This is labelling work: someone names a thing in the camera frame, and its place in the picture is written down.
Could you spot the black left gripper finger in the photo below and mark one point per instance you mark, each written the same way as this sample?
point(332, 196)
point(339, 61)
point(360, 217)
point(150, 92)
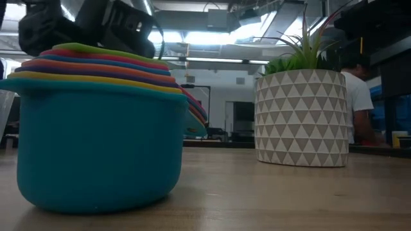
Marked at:
point(128, 38)

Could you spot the red measuring cup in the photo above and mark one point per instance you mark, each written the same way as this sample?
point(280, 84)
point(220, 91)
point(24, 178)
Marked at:
point(96, 56)

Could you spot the green measuring cup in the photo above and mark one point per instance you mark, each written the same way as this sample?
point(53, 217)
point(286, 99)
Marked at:
point(93, 49)

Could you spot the blue measuring cup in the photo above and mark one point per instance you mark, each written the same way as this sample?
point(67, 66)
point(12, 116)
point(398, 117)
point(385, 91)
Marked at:
point(96, 61)

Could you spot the orange measuring cup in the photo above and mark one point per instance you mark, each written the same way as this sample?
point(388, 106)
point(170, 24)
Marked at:
point(80, 66)

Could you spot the purple measuring cup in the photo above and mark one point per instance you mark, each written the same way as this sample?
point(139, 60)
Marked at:
point(80, 72)

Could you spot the yellow measuring cup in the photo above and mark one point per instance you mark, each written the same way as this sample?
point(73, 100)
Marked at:
point(80, 78)

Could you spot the teal measuring cup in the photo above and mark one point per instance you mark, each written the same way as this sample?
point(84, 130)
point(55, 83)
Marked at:
point(96, 154)

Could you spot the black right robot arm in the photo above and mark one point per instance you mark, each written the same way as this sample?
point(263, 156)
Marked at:
point(379, 19)

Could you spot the black cabinet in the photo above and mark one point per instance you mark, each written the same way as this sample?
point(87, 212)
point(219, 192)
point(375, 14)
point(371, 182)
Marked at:
point(245, 112)

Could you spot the succulent in triangle-patterned pot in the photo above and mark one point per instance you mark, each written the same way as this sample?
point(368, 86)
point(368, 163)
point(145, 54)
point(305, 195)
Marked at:
point(302, 118)

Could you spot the person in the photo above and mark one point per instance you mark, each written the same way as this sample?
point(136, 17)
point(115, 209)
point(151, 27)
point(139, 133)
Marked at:
point(359, 102)

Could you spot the black station frame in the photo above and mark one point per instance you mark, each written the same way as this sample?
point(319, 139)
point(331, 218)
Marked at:
point(199, 86)

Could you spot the black aluminium table frame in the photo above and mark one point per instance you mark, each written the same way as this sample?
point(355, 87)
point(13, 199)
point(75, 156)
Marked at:
point(218, 144)

